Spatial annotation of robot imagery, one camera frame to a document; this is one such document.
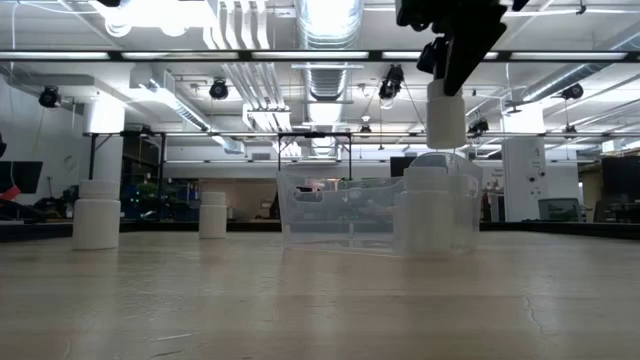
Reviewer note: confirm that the black background rig frame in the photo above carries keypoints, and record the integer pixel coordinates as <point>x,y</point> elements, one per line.
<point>92,160</point>
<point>314,134</point>

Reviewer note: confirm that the silver ventilation duct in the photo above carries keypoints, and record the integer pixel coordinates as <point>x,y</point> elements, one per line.
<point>327,80</point>

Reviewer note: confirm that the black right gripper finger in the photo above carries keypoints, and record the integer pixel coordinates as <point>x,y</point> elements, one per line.
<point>432,57</point>
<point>472,50</point>

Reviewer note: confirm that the white pill bottle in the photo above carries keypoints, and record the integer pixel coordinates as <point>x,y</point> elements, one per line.
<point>213,217</point>
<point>96,220</point>
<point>422,215</point>
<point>445,122</point>

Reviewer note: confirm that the white building column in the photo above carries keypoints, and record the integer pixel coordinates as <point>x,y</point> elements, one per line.
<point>522,170</point>
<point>104,150</point>

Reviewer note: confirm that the black monitor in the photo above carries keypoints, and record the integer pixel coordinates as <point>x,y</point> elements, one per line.
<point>20,176</point>

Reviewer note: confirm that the clear plastic basket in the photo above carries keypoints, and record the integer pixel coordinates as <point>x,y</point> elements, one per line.
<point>340,215</point>

